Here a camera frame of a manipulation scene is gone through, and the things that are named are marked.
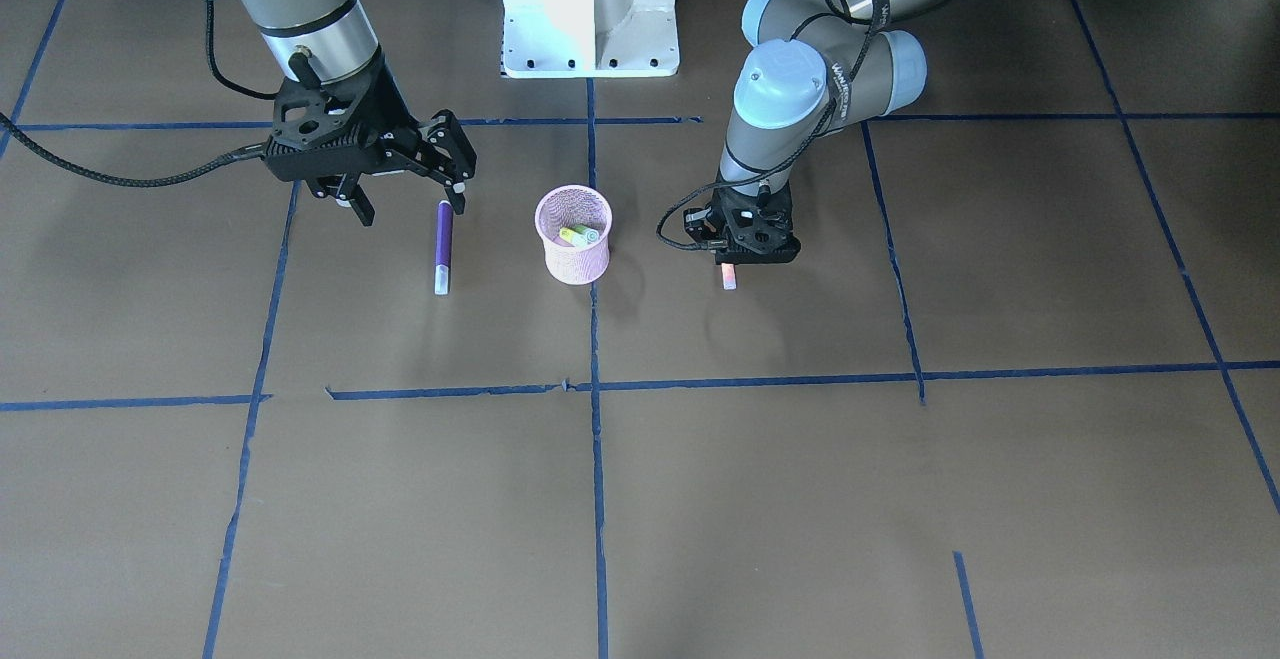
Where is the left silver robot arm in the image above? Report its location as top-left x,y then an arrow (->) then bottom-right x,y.
684,0 -> 942,264

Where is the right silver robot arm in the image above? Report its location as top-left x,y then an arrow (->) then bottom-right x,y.
238,0 -> 476,225

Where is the orange highlighter pen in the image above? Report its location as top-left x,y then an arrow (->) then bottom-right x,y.
719,264 -> 739,290

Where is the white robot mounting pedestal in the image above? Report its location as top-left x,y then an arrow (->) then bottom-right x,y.
500,0 -> 681,81

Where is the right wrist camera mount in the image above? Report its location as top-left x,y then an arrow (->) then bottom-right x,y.
270,75 -> 372,150

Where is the pink mesh pen holder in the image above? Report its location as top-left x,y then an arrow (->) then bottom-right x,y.
534,184 -> 613,285

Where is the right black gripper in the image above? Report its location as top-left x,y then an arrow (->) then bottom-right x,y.
264,59 -> 477,226

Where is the yellow highlighter pen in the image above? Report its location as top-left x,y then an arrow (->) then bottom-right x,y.
558,226 -> 585,248

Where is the purple highlighter pen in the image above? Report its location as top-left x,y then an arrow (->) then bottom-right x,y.
433,200 -> 454,296

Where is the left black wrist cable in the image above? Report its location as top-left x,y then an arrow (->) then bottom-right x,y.
657,0 -> 891,252

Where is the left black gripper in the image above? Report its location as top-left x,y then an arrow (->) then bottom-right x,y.
712,202 -> 801,264

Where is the green highlighter pen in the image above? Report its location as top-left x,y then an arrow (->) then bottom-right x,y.
571,223 -> 602,246

